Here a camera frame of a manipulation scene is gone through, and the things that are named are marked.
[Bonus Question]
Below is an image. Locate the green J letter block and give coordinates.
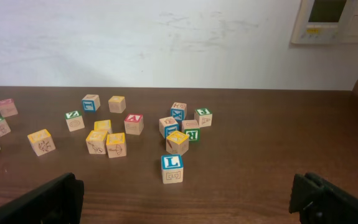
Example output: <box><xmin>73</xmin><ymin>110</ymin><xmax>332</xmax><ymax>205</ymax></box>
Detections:
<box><xmin>194</xmin><ymin>108</ymin><xmax>212</xmax><ymax>128</ymax></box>

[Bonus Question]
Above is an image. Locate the wooden block green R side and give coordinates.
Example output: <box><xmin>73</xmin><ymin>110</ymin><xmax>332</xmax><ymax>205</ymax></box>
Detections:
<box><xmin>181</xmin><ymin>119</ymin><xmax>200</xmax><ymax>141</ymax></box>

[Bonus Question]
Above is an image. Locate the yellow top block back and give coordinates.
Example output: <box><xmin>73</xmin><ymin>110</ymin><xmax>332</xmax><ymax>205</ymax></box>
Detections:
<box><xmin>108</xmin><ymin>96</ymin><xmax>126</xmax><ymax>113</ymax></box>

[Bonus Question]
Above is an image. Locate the red C letter block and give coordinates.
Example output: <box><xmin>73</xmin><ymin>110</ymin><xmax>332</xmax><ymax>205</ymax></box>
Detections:
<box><xmin>0</xmin><ymin>98</ymin><xmax>18</xmax><ymax>118</ymax></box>

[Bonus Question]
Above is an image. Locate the green Z letter block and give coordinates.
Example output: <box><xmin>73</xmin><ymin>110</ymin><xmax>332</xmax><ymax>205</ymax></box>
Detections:
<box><xmin>65</xmin><ymin>110</ymin><xmax>85</xmax><ymax>132</ymax></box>

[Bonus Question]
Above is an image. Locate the yellow block lower left cluster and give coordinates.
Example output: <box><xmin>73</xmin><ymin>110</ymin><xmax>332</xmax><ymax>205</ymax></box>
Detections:
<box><xmin>86</xmin><ymin>130</ymin><xmax>108</xmax><ymax>154</ymax></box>

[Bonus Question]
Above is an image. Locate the wooden block blue side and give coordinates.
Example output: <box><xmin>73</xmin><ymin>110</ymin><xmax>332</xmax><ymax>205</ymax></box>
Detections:
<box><xmin>82</xmin><ymin>95</ymin><xmax>100</xmax><ymax>112</ymax></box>
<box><xmin>159</xmin><ymin>116</ymin><xmax>179</xmax><ymax>138</ymax></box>

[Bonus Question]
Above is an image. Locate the blue X side block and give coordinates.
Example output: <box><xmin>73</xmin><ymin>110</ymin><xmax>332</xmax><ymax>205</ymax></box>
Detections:
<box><xmin>170</xmin><ymin>102</ymin><xmax>187</xmax><ymax>121</ymax></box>

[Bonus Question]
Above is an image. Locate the yellow block upper cluster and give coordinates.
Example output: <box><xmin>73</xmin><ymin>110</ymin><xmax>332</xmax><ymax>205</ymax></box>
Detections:
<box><xmin>94</xmin><ymin>119</ymin><xmax>113</xmax><ymax>134</ymax></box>

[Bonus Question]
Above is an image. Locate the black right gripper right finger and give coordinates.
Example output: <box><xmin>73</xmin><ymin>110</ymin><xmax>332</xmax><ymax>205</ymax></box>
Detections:
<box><xmin>289</xmin><ymin>172</ymin><xmax>358</xmax><ymax>224</ymax></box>

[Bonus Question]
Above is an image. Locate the red A block right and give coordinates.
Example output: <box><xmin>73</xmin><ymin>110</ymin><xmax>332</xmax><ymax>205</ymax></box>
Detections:
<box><xmin>124</xmin><ymin>114</ymin><xmax>144</xmax><ymax>135</ymax></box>

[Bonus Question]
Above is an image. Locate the yellow block cluster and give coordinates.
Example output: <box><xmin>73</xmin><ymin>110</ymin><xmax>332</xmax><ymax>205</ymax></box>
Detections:
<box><xmin>94</xmin><ymin>119</ymin><xmax>113</xmax><ymax>134</ymax></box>
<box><xmin>166</xmin><ymin>131</ymin><xmax>189</xmax><ymax>156</ymax></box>
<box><xmin>106</xmin><ymin>133</ymin><xmax>127</xmax><ymax>158</ymax></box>
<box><xmin>86</xmin><ymin>130</ymin><xmax>108</xmax><ymax>154</ymax></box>

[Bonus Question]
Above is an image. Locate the wooden block blue side right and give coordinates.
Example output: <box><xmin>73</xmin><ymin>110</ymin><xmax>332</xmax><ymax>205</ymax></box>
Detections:
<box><xmin>159</xmin><ymin>116</ymin><xmax>179</xmax><ymax>138</ymax></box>

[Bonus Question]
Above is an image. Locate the blue L letter block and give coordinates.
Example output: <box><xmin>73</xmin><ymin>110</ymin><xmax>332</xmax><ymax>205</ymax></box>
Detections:
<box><xmin>161</xmin><ymin>154</ymin><xmax>184</xmax><ymax>184</ymax></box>

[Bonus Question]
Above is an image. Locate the yellow block centre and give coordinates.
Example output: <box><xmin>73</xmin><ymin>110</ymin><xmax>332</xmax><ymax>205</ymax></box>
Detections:
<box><xmin>27</xmin><ymin>129</ymin><xmax>56</xmax><ymax>156</ymax></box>

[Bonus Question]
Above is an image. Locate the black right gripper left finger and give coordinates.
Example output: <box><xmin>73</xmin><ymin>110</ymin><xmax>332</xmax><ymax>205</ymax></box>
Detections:
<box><xmin>0</xmin><ymin>173</ymin><xmax>84</xmax><ymax>224</ymax></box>

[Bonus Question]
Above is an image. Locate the white wall control panel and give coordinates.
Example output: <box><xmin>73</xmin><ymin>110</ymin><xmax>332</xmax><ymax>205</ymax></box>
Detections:
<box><xmin>291</xmin><ymin>0</ymin><xmax>358</xmax><ymax>45</ymax></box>

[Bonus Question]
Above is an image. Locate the yellow block lower right cluster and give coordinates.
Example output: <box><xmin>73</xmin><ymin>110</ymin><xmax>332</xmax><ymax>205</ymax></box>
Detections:
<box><xmin>106</xmin><ymin>133</ymin><xmax>127</xmax><ymax>158</ymax></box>

